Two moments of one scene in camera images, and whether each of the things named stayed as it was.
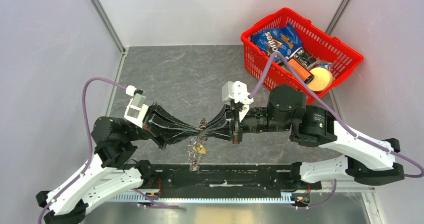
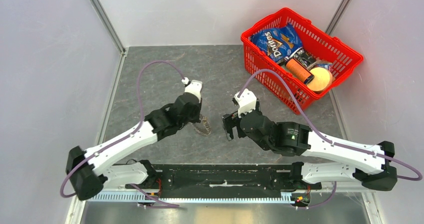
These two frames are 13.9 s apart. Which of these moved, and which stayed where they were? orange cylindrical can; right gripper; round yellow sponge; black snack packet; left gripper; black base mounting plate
Moved: right gripper; left gripper
Stayed: orange cylindrical can; round yellow sponge; black base mounting plate; black snack packet
